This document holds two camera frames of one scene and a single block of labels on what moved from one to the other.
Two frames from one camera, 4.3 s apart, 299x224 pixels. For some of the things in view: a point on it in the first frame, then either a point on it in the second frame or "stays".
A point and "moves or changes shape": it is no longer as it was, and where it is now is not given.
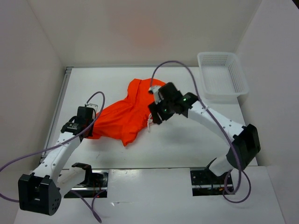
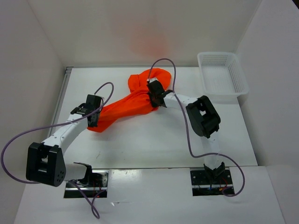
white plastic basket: [223, 77] stays
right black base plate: [204, 182] stays
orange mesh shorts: [126, 118] moves or changes shape
